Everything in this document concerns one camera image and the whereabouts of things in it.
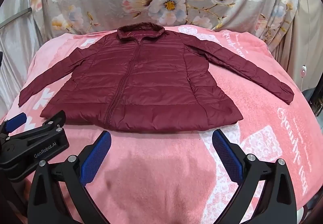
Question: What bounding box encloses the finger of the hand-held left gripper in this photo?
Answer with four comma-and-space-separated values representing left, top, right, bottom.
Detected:
7, 110, 66, 139
0, 112, 28, 138

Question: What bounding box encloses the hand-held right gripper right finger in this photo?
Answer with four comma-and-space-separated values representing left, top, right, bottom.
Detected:
212, 128, 298, 224

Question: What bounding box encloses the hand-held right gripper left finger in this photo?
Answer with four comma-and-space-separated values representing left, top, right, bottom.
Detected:
26, 130, 113, 224

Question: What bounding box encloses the maroon puffer jacket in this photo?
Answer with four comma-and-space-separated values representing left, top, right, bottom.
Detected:
18, 24, 295, 131

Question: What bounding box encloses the pink printed blanket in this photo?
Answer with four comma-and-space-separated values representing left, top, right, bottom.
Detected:
0, 24, 323, 224

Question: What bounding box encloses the grey satin curtain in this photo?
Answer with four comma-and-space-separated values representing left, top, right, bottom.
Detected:
0, 0, 49, 113

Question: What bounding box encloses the metal rod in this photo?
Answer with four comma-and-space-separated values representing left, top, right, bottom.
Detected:
0, 8, 33, 29

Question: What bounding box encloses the white cable with switch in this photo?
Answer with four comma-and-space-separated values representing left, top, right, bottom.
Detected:
298, 0, 310, 94

